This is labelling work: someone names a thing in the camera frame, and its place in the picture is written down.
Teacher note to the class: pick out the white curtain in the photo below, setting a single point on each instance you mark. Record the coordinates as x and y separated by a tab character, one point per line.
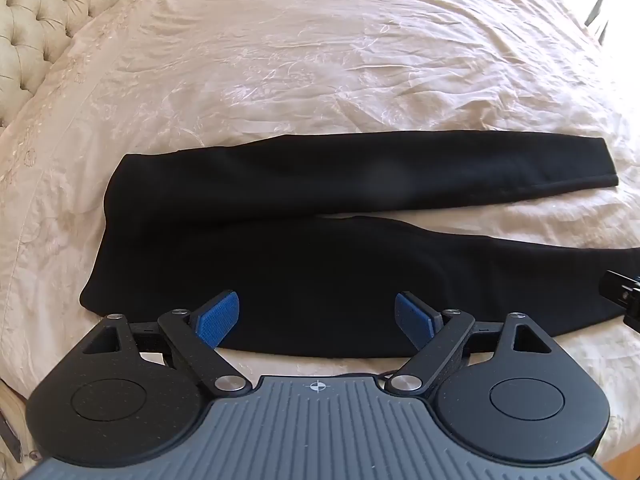
616	0

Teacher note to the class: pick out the cream embroidered bedspread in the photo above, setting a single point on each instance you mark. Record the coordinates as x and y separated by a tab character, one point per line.
300	60

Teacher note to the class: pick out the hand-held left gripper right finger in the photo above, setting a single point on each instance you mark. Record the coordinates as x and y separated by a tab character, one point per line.
414	317

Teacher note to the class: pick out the beige tufted headboard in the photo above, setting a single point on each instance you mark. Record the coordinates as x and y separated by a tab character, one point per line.
35	25

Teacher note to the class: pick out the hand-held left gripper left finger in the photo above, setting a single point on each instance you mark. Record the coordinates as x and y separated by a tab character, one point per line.
218	316

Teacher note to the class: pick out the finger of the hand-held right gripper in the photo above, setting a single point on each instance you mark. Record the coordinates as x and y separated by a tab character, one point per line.
620	287

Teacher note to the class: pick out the black pants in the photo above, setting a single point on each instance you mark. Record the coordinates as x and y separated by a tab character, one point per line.
310	240

